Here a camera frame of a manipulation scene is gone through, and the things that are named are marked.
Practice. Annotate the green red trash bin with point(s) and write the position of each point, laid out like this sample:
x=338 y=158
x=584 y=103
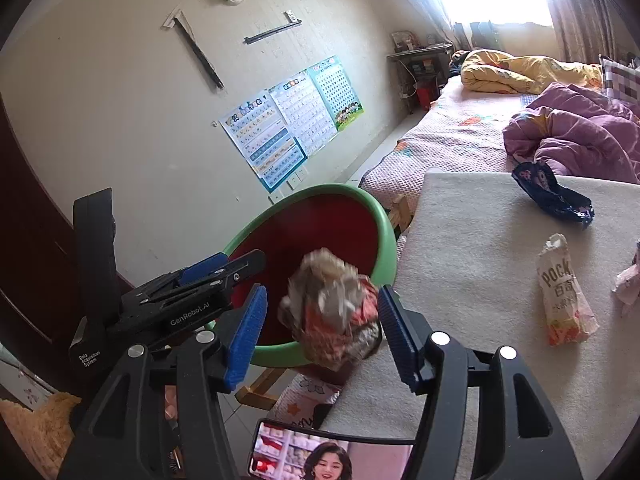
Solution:
x=346 y=220

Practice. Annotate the black wall rail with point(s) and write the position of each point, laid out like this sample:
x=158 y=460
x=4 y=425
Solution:
x=291 y=21

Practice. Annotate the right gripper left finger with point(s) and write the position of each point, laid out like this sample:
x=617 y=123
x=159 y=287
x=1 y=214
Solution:
x=246 y=324

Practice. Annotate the black hanging wall strip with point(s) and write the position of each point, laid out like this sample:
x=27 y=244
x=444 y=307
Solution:
x=177 y=20

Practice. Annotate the pink patterned bed sheet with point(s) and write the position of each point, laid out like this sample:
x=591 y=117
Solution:
x=462 y=132

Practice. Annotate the dark side table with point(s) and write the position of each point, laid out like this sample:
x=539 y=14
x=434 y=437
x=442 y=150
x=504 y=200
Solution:
x=427 y=63

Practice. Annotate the right pink curtain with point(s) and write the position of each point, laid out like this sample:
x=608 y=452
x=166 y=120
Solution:
x=586 y=29

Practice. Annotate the checkered pillow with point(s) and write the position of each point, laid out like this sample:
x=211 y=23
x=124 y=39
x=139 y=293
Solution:
x=620 y=82

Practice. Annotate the crumpled pink white wrapper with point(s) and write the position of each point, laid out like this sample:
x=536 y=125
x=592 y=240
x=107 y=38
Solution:
x=627 y=285

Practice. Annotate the yellow quilt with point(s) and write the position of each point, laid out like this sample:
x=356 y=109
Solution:
x=492 y=71

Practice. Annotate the white Pocky snack bag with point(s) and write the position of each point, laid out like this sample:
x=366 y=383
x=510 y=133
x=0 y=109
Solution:
x=569 y=317

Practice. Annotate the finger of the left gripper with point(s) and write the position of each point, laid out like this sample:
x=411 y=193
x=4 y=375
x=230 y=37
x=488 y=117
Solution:
x=201 y=269
x=167 y=290

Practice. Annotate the white wall sockets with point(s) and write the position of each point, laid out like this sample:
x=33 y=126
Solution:
x=289 y=185

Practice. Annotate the white learning poster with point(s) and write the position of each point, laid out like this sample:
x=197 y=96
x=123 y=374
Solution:
x=304 y=111

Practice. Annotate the green number poster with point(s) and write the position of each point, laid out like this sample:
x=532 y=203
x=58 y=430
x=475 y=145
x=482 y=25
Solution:
x=336 y=91

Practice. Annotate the smartphone with video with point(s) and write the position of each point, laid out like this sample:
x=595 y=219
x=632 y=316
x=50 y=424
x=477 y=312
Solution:
x=286 y=452

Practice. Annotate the blue snack wrapper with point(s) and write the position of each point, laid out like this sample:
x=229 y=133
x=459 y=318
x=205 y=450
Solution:
x=538 y=181

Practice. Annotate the blue learning poster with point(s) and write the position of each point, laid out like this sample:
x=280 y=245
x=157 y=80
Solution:
x=260 y=132

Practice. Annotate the purple quilt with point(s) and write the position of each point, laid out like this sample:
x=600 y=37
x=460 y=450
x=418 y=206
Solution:
x=578 y=132

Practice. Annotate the red box under table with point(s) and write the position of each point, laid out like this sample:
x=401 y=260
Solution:
x=427 y=92

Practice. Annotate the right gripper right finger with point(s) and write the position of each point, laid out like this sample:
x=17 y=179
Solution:
x=407 y=333

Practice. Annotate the brown paper trash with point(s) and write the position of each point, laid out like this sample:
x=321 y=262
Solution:
x=331 y=310

